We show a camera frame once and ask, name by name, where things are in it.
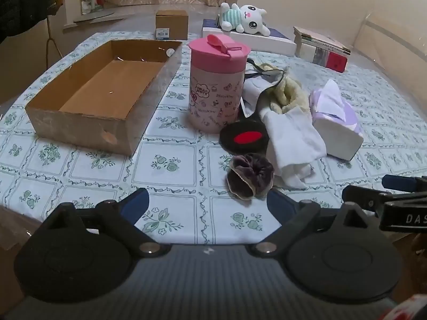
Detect brass coat rack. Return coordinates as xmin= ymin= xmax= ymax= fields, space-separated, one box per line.
xmin=45 ymin=17 xmax=63 ymax=69

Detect white flat box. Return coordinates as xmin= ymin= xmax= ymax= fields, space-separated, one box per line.
xmin=202 ymin=27 xmax=297 ymax=56

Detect white bunny plush toy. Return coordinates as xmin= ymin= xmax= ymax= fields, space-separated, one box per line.
xmin=219 ymin=2 xmax=271 ymax=37

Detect cream fluffy plush hat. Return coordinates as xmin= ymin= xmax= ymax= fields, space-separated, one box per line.
xmin=268 ymin=74 xmax=311 ymax=117

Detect pink lidded tumbler cup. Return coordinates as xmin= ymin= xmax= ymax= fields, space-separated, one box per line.
xmin=188 ymin=34 xmax=250 ymax=134

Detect black red round pad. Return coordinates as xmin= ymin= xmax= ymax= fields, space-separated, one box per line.
xmin=219 ymin=119 xmax=269 ymax=155

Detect stack of books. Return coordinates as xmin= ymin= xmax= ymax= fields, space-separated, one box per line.
xmin=293 ymin=26 xmax=351 ymax=73

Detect white cloth socks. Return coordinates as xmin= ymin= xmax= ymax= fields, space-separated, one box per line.
xmin=259 ymin=107 xmax=326 ymax=189

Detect black puffer jacket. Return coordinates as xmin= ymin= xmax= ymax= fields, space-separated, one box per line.
xmin=0 ymin=0 xmax=49 ymax=42

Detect purple velvet scrunchie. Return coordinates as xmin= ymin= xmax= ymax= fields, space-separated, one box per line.
xmin=227 ymin=153 xmax=274 ymax=200

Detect open cardboard tray box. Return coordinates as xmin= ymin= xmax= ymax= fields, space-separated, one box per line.
xmin=25 ymin=39 xmax=182 ymax=156

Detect purple tissue pack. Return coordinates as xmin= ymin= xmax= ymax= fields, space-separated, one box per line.
xmin=309 ymin=79 xmax=364 ymax=161

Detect small closed cardboard box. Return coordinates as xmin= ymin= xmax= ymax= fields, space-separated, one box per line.
xmin=154 ymin=9 xmax=189 ymax=41

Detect blue flat box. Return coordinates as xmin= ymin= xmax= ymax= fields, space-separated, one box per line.
xmin=203 ymin=19 xmax=287 ymax=39

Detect floral green tablecloth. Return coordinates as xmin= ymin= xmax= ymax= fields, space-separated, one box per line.
xmin=1 ymin=32 xmax=426 ymax=244

